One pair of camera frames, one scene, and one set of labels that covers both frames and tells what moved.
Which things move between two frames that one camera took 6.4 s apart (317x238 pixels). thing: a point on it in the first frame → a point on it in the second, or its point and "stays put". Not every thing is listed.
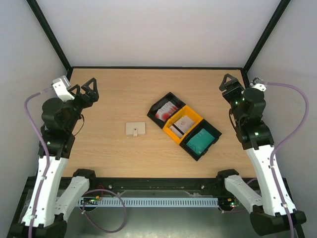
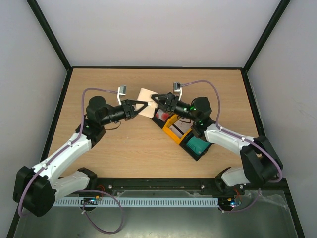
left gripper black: (87, 102) → (128, 108)
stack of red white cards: (163, 113) stays put
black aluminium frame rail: (153, 183) stays put
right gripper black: (233, 90) → (170, 102)
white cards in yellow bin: (182, 126) stays put
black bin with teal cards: (199, 140) stays put
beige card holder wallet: (135, 128) → (145, 95)
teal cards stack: (200, 142) stays put
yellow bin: (187, 112) stays put
